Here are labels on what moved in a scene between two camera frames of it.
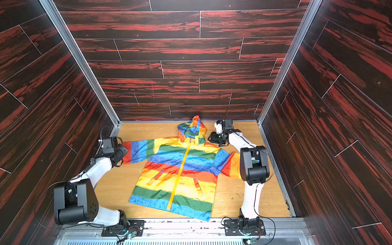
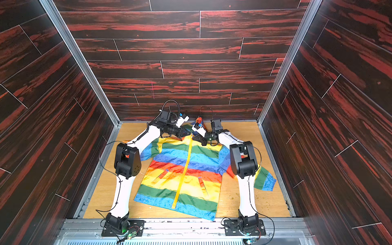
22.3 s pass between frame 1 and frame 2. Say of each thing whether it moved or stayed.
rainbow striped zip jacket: stayed
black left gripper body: moved
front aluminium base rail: stayed
